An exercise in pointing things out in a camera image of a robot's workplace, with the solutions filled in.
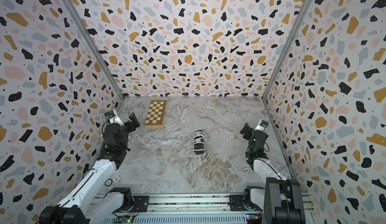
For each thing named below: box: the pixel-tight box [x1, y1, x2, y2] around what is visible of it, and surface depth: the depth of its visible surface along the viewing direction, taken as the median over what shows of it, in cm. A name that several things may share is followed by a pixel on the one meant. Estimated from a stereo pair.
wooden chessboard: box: [144, 99, 168, 129], surface depth 109 cm
